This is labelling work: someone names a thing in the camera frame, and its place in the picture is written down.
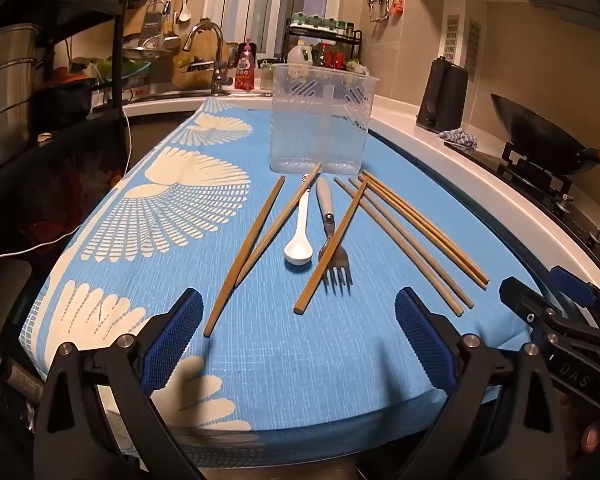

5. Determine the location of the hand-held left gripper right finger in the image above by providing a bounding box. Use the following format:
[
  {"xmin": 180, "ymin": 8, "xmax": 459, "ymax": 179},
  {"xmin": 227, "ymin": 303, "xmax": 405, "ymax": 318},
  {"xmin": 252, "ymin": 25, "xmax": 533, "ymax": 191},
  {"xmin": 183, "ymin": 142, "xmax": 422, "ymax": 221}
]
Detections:
[{"xmin": 394, "ymin": 287, "xmax": 581, "ymax": 480}]

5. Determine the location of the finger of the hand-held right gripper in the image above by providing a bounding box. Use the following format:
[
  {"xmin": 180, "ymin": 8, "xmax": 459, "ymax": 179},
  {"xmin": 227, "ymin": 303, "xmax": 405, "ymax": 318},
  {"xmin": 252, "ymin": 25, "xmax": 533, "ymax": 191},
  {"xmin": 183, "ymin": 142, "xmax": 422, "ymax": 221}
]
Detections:
[
  {"xmin": 500, "ymin": 277, "xmax": 600, "ymax": 343},
  {"xmin": 550, "ymin": 266, "xmax": 600, "ymax": 321}
]

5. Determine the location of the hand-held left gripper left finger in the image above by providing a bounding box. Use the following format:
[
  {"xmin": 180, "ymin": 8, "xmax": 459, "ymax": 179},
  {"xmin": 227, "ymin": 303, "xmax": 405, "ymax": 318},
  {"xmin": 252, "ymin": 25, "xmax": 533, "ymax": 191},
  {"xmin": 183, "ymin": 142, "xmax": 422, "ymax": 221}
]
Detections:
[{"xmin": 32, "ymin": 287, "xmax": 204, "ymax": 480}]

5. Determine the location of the wooden chopstick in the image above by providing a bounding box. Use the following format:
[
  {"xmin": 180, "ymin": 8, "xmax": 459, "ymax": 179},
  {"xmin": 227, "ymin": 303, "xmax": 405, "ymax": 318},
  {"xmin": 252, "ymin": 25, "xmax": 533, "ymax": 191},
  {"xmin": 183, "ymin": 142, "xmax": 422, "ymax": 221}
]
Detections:
[
  {"xmin": 358, "ymin": 175, "xmax": 486, "ymax": 289},
  {"xmin": 293, "ymin": 180, "xmax": 370, "ymax": 315},
  {"xmin": 234, "ymin": 162, "xmax": 324, "ymax": 290},
  {"xmin": 333, "ymin": 177, "xmax": 464, "ymax": 317},
  {"xmin": 363, "ymin": 170, "xmax": 490, "ymax": 283},
  {"xmin": 349, "ymin": 176, "xmax": 475, "ymax": 308},
  {"xmin": 203, "ymin": 176, "xmax": 286, "ymax": 337}
]

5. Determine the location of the white ceramic spoon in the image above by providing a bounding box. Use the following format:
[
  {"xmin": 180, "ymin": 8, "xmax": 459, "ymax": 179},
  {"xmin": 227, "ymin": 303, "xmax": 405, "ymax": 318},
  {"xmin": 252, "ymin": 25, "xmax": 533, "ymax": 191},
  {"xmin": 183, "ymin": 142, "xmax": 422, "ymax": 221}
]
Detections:
[{"xmin": 284, "ymin": 174, "xmax": 314, "ymax": 266}]

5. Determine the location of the grey handled metal fork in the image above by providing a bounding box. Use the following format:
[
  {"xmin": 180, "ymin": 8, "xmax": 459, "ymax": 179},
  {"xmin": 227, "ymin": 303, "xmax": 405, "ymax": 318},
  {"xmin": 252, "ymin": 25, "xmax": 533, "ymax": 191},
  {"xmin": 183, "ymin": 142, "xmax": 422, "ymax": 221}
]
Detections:
[{"xmin": 315, "ymin": 178, "xmax": 354, "ymax": 289}]

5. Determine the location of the clear plastic container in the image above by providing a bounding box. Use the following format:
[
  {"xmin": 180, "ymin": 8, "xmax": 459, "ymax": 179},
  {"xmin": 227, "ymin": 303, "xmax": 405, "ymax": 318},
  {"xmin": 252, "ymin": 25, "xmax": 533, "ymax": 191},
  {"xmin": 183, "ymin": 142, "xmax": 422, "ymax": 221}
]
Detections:
[{"xmin": 269, "ymin": 62, "xmax": 379, "ymax": 176}]

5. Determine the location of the person's right hand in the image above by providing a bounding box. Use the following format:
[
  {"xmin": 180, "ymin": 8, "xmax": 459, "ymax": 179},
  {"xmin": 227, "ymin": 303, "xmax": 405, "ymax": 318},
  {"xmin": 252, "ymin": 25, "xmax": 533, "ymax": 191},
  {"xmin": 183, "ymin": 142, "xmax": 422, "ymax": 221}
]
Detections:
[{"xmin": 560, "ymin": 395, "xmax": 600, "ymax": 466}]

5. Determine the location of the blue patterned cloth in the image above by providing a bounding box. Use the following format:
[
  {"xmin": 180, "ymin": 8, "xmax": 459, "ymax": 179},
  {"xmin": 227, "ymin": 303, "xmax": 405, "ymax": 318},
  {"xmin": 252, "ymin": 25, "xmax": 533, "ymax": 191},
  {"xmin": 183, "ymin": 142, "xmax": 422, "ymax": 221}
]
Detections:
[{"xmin": 19, "ymin": 96, "xmax": 551, "ymax": 456}]

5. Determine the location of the black cooktop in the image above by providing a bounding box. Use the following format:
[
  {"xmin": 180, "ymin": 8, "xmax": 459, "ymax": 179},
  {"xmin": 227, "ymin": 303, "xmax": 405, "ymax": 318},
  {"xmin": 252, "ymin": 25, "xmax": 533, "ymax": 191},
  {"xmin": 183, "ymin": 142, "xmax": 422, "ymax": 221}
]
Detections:
[{"xmin": 444, "ymin": 139, "xmax": 600, "ymax": 286}]

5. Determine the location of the black wok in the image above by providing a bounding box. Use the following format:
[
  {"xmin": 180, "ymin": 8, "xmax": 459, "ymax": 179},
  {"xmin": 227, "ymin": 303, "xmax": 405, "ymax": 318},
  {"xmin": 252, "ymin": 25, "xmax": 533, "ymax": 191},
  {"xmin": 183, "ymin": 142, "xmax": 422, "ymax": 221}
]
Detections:
[{"xmin": 490, "ymin": 92, "xmax": 600, "ymax": 177}]

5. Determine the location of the blue checked dishcloth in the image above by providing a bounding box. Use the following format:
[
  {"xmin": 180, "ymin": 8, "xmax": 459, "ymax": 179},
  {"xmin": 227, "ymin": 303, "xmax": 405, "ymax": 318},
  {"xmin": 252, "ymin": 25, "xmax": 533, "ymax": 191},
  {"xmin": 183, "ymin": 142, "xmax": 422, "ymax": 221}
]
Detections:
[{"xmin": 437, "ymin": 128, "xmax": 479, "ymax": 154}]

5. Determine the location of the black electric kettle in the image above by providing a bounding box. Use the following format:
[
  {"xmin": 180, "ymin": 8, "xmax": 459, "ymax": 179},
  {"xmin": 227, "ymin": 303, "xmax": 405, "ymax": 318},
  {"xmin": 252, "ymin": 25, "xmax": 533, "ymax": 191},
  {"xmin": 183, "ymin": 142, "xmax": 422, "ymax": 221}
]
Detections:
[{"xmin": 415, "ymin": 57, "xmax": 470, "ymax": 134}]

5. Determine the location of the steel sink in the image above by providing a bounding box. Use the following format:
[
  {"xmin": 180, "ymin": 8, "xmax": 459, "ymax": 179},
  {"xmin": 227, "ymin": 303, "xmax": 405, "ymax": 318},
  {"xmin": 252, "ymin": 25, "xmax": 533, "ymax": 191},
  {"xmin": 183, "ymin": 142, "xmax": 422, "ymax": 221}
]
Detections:
[{"xmin": 124, "ymin": 80, "xmax": 217, "ymax": 103}]

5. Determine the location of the black pot orange lid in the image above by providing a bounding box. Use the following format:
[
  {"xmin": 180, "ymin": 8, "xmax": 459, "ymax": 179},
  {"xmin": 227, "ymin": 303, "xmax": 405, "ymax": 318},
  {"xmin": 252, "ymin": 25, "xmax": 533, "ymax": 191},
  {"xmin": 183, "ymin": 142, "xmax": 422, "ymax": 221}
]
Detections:
[{"xmin": 34, "ymin": 72, "xmax": 101, "ymax": 122}]

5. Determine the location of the round wooden cutting board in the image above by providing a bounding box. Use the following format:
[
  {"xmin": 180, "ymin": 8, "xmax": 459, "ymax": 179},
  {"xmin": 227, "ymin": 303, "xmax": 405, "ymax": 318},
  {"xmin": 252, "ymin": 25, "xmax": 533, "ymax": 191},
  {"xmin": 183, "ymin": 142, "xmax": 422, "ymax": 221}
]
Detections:
[{"xmin": 172, "ymin": 35, "xmax": 222, "ymax": 92}]

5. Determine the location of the green colander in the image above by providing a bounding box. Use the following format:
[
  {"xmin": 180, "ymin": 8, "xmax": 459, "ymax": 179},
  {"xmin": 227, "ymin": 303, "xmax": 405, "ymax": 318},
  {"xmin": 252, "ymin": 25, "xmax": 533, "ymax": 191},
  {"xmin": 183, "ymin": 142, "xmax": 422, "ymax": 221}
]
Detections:
[{"xmin": 94, "ymin": 56, "xmax": 152, "ymax": 82}]

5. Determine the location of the small glass jar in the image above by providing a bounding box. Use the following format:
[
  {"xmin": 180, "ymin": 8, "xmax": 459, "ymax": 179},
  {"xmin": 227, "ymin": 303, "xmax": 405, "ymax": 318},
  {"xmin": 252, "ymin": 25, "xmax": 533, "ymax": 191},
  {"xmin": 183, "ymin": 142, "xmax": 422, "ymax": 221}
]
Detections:
[{"xmin": 259, "ymin": 60, "xmax": 276, "ymax": 94}]

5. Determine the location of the red dish soap pouch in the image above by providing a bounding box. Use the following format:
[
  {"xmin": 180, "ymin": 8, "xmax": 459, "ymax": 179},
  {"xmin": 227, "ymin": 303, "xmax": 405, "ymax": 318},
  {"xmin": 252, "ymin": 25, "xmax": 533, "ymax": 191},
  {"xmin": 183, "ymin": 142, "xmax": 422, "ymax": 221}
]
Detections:
[{"xmin": 234, "ymin": 39, "xmax": 259, "ymax": 92}]

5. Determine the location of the steel kitchen faucet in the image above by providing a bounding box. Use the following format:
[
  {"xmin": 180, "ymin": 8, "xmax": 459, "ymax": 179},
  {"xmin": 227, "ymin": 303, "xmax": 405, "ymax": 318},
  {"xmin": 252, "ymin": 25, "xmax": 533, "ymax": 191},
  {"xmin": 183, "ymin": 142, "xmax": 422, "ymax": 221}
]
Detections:
[{"xmin": 182, "ymin": 22, "xmax": 237, "ymax": 96}]

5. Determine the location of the steel bowl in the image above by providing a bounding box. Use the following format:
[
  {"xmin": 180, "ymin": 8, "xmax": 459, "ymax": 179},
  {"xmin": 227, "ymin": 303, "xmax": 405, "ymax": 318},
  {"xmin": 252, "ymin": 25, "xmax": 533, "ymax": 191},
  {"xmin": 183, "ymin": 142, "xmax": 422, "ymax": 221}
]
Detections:
[{"xmin": 124, "ymin": 34, "xmax": 182, "ymax": 62}]

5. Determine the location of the large steel pot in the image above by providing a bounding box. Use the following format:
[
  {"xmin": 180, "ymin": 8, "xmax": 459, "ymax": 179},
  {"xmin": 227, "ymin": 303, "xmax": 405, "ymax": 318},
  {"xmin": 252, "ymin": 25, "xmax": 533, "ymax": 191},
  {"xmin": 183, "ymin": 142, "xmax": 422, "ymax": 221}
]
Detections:
[{"xmin": 0, "ymin": 24, "xmax": 45, "ymax": 172}]

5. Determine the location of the white jug yellow label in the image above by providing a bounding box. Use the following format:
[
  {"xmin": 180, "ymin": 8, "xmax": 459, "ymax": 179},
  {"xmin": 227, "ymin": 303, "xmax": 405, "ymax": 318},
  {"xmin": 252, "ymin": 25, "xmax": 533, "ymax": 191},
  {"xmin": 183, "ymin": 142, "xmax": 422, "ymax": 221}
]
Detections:
[{"xmin": 286, "ymin": 42, "xmax": 314, "ymax": 66}]

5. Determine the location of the black spice rack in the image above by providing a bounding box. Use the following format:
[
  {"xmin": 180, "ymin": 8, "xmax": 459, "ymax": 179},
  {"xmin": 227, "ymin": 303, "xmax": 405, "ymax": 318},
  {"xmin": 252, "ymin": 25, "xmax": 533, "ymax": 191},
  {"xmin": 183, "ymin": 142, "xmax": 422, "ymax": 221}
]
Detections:
[{"xmin": 282, "ymin": 17, "xmax": 365, "ymax": 72}]

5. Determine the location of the metal grater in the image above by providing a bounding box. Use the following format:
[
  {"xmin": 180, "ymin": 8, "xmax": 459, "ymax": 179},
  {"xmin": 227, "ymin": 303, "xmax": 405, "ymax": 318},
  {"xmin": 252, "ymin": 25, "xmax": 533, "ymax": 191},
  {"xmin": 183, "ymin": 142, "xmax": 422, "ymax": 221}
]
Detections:
[{"xmin": 139, "ymin": 0, "xmax": 167, "ymax": 47}]

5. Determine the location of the black metal shelf rack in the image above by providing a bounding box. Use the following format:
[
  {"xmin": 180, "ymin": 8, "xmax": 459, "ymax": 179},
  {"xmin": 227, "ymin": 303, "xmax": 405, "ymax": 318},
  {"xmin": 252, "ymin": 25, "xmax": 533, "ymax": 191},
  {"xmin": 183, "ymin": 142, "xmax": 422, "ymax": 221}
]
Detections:
[{"xmin": 0, "ymin": 0, "xmax": 192, "ymax": 128}]

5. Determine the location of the row of spice jars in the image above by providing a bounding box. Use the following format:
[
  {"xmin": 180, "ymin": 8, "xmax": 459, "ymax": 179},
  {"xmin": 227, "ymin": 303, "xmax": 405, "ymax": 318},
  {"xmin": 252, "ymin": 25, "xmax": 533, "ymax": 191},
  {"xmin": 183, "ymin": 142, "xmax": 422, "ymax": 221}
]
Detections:
[{"xmin": 289, "ymin": 11, "xmax": 357, "ymax": 32}]

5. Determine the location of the white framed window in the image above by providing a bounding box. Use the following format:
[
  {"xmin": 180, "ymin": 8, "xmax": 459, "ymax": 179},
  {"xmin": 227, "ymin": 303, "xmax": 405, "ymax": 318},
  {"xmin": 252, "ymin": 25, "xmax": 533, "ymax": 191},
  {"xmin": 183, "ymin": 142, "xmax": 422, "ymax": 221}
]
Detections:
[{"xmin": 219, "ymin": 0, "xmax": 342, "ymax": 57}]

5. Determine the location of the white cable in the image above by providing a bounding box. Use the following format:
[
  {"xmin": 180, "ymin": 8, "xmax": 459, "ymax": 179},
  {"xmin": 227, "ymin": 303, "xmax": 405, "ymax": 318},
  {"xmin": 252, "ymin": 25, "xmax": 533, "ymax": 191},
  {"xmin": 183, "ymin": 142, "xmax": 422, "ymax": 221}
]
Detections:
[{"xmin": 0, "ymin": 62, "xmax": 134, "ymax": 264}]

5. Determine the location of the wide wall vent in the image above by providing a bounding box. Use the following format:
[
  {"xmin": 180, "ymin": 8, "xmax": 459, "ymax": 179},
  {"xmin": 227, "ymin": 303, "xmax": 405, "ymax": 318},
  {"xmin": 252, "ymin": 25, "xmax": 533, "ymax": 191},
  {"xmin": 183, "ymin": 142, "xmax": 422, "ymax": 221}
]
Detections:
[{"xmin": 463, "ymin": 18, "xmax": 482, "ymax": 80}]

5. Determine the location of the narrow wall vent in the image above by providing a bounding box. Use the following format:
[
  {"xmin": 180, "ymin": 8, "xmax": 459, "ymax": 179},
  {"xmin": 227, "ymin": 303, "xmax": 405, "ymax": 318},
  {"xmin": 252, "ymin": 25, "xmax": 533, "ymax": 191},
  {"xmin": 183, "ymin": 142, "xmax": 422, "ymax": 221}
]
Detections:
[{"xmin": 442, "ymin": 14, "xmax": 461, "ymax": 62}]

